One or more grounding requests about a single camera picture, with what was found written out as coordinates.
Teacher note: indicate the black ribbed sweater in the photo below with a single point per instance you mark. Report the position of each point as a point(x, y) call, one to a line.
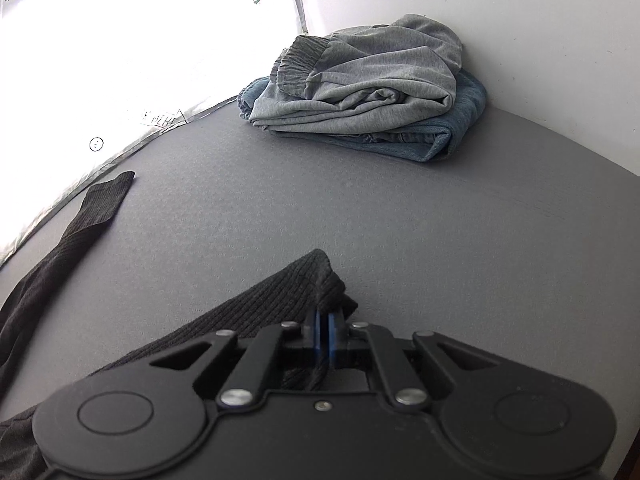
point(225, 320)

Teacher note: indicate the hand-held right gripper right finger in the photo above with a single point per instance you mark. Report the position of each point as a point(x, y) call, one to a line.
point(335, 334)

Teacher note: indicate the white printed sheet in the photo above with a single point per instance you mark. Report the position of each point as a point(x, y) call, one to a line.
point(125, 50)

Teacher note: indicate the folded blue jeans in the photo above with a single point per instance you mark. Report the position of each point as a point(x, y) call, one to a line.
point(460, 110)

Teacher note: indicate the folded grey sweatpants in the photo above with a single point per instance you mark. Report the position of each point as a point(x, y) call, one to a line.
point(370, 70)

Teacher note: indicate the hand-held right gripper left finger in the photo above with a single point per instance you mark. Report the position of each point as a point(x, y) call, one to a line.
point(316, 332)

